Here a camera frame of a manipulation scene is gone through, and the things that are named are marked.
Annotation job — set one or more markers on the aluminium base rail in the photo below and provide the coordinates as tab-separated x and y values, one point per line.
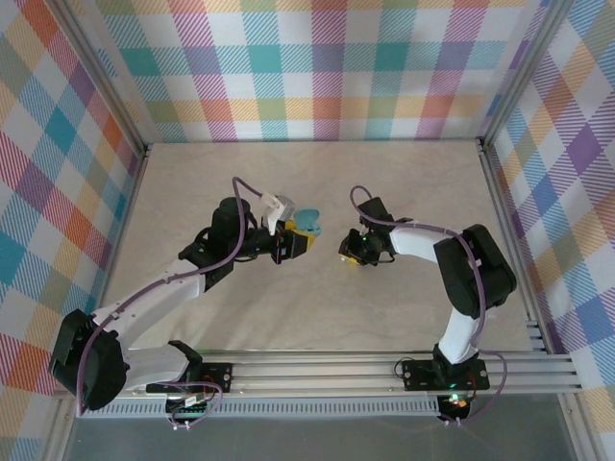
312	374

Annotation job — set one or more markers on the aluminium side rail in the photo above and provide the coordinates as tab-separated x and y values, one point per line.
119	240
518	240

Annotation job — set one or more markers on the grey metal panel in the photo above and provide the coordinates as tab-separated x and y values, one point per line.
312	442

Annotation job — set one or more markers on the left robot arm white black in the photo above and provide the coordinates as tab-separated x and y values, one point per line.
158	298

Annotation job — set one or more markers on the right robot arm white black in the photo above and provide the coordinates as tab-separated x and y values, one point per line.
475	269

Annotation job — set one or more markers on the aluminium frame post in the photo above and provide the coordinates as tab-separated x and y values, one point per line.
102	72
523	72

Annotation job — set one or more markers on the teal earbud charging case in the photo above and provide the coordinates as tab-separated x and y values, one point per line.
307	220

